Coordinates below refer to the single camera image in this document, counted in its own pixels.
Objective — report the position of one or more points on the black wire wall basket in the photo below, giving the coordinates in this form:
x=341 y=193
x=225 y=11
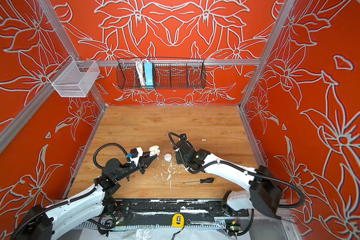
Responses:
x=168 y=74

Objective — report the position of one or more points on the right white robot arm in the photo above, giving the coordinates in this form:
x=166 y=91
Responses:
x=261 y=190

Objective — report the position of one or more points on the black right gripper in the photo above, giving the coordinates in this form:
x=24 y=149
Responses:
x=177 y=159

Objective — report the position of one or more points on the yellow tape measure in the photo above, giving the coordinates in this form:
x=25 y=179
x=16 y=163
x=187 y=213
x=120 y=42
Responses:
x=178 y=221

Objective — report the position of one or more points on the silver wrench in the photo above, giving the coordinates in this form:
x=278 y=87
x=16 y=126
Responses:
x=215 y=223

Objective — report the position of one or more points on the light blue box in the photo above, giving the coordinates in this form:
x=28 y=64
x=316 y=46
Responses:
x=148 y=67

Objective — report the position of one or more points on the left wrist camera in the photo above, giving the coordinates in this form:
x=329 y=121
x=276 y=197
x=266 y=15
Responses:
x=134 y=156

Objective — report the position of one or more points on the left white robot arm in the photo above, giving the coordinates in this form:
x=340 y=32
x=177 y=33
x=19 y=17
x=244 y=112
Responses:
x=95 y=204

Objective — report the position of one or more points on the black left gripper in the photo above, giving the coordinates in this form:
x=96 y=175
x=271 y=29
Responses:
x=145 y=163

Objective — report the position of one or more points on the black handled screwdriver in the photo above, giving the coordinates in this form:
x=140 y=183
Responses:
x=203 y=181

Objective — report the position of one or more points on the clear plastic wall bin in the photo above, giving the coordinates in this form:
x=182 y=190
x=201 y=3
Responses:
x=75 y=79

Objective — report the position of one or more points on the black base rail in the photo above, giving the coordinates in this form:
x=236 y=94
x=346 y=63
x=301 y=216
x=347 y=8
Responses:
x=144 y=213

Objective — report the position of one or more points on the white earbud charging case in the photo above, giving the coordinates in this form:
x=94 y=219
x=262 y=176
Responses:
x=154 y=150

